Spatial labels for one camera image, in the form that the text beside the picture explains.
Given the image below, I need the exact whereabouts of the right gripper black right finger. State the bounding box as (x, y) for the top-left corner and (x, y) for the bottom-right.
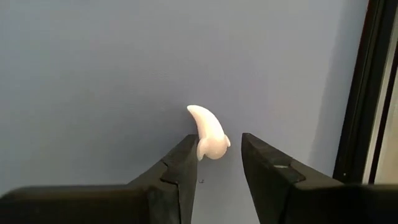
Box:
(241, 133), (398, 224)

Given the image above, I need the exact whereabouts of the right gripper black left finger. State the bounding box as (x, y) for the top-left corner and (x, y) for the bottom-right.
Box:
(0, 134), (199, 224)

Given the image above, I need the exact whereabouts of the white ghost figure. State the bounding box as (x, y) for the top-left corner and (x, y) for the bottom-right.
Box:
(186, 105), (232, 162)

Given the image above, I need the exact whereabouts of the blue-grey table mat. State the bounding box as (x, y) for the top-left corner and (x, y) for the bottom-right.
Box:
(0, 0), (369, 224)

